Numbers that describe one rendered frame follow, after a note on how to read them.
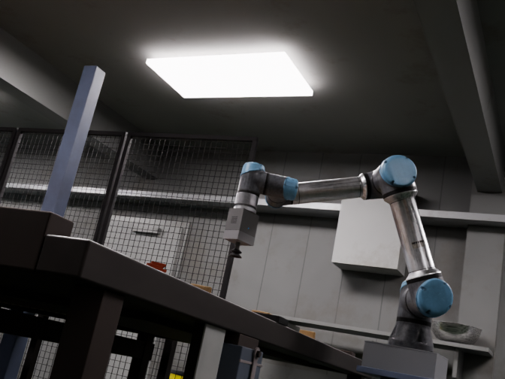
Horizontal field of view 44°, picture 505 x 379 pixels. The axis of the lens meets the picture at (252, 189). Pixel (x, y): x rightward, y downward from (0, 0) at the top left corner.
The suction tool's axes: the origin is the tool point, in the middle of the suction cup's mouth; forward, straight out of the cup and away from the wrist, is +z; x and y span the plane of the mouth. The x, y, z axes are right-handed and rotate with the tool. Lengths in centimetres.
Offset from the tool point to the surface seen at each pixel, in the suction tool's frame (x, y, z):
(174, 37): -206, -117, -190
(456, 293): -74, -374, -64
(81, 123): -190, -52, -89
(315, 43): -107, -158, -190
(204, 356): 42, 51, 33
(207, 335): 42, 52, 29
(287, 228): -236, -337, -108
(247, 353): 40, 35, 30
